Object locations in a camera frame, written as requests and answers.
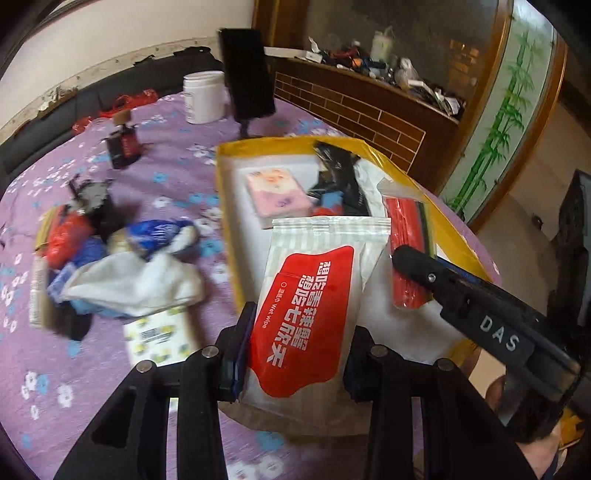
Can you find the black gear holder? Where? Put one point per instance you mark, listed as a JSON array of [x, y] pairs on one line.
[[93, 200]]

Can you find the black sofa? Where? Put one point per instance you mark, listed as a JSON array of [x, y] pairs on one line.
[[35, 137]]

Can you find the red plastic bag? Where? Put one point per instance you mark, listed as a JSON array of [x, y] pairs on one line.
[[67, 235]]

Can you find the white cup with straw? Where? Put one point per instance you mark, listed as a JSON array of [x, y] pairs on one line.
[[383, 45]]

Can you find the yellow rimmed white tray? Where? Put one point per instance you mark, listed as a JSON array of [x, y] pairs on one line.
[[419, 335]]

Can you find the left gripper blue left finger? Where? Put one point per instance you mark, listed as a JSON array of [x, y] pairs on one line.
[[234, 345]]

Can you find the white plastic jar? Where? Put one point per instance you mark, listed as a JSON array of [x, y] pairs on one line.
[[203, 94]]

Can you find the colourful foam sheets bag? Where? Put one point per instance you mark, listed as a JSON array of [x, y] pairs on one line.
[[411, 235]]

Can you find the blue white plastic bag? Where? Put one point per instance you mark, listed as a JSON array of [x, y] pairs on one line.
[[149, 237]]

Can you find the lemon print tissue pack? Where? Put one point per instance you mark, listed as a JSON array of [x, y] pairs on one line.
[[163, 338]]

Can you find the wooden brick pattern sideboard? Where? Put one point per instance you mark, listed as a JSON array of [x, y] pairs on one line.
[[415, 136]]

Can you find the black plastic pouch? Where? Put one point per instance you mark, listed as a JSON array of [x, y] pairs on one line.
[[338, 176]]

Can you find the white towel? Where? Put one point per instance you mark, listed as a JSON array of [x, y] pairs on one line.
[[125, 283]]

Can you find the black red small device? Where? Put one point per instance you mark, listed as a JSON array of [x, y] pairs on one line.
[[123, 145]]

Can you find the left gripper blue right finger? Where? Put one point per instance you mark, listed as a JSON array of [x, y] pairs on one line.
[[358, 375]]

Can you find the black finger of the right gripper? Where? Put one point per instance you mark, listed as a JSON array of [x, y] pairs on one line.
[[438, 276]]

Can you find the purple floral tablecloth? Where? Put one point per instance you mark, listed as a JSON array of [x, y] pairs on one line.
[[54, 379]]

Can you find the black phone on stand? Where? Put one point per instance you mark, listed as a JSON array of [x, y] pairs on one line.
[[247, 76]]

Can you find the pink tissue pack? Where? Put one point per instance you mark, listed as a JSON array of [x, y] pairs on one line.
[[275, 194]]

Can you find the red white wet wipes pack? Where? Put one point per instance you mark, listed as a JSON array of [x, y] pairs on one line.
[[316, 272]]

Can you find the red bag on sofa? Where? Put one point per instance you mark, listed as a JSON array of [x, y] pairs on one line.
[[122, 103]]

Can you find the bamboo painted wall panel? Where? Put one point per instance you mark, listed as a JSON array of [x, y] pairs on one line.
[[525, 85]]

